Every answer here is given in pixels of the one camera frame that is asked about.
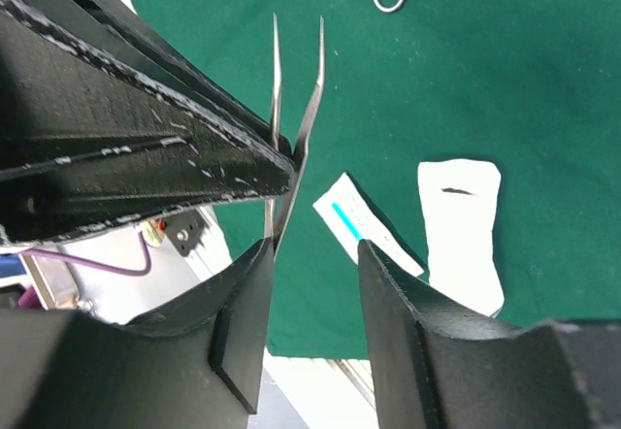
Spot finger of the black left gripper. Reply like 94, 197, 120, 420
1, 0, 294, 243
72, 0, 271, 142

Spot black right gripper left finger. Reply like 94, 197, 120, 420
1, 239, 274, 428

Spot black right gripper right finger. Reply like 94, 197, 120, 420
358, 241, 620, 428

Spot curved steel tweezers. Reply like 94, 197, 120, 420
264, 12, 326, 263

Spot dark green surgical cloth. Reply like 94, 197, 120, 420
133, 0, 620, 358

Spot green striped white packet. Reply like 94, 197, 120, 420
312, 173, 424, 277

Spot white crinkled sterile pouch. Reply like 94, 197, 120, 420
417, 159, 505, 317

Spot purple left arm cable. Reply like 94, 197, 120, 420
18, 227, 152, 278

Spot aluminium rail frame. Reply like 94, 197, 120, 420
1, 209, 377, 428

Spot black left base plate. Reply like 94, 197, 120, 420
160, 209, 207, 257

